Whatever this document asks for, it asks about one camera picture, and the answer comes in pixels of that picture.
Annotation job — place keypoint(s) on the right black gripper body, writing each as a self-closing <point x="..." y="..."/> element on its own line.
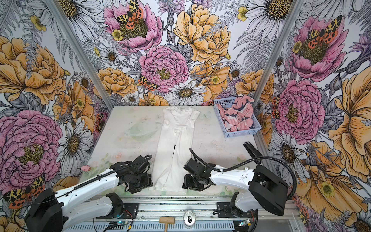
<point x="192" y="182"/>

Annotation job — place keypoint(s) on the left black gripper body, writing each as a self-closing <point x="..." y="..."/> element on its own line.
<point x="138" y="182"/>

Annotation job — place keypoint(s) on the white printed t-shirt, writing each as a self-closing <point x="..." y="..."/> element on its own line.
<point x="176" y="138"/>

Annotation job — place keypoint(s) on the blue plastic laundry basket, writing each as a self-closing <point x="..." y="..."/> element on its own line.
<point x="228" y="102"/>

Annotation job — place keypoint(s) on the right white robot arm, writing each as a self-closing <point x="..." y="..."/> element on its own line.
<point x="262" y="188"/>

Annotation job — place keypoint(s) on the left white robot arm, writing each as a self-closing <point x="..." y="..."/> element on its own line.
<point x="55" y="211"/>

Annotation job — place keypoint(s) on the left green circuit board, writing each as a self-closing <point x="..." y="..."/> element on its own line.
<point x="119" y="225"/>

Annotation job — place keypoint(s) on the green circuit board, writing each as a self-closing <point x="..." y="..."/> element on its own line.
<point x="244" y="223"/>
<point x="119" y="225"/>

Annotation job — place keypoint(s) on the wooden mallet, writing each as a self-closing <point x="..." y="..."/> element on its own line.
<point x="167" y="221"/>

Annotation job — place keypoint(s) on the black clip on table edge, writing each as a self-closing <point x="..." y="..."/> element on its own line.
<point x="254" y="153"/>

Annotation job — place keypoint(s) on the right green circuit board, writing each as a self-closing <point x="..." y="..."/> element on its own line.
<point x="244" y="223"/>

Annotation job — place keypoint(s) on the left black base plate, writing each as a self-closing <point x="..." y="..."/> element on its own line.
<point x="122" y="211"/>

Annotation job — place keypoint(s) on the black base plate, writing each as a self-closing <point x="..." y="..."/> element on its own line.
<point x="224" y="210"/>
<point x="122" y="211"/>

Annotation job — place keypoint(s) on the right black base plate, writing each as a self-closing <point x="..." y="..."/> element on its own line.
<point x="224" y="210"/>

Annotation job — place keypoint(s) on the aluminium front rail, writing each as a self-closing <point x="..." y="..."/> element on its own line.
<point x="152" y="207"/>

